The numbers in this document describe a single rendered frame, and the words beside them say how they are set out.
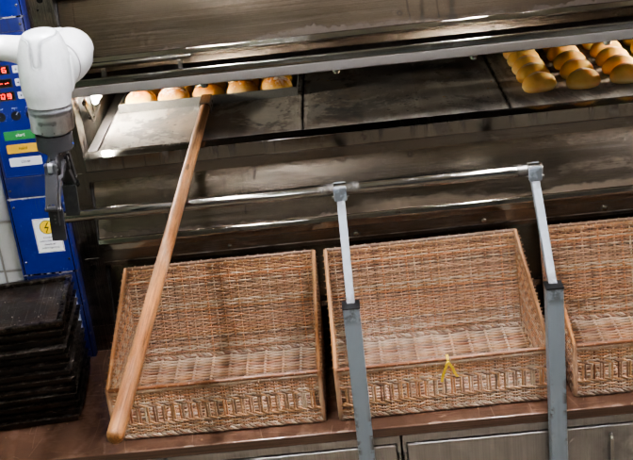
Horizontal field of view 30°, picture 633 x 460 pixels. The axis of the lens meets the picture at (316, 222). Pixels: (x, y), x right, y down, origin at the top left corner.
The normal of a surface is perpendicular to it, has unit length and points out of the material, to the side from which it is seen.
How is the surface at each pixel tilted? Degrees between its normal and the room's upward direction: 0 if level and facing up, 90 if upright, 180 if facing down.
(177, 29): 70
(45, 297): 0
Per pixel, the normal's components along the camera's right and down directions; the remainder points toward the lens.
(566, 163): -0.05, 0.09
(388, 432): 0.01, 0.40
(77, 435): -0.11, -0.91
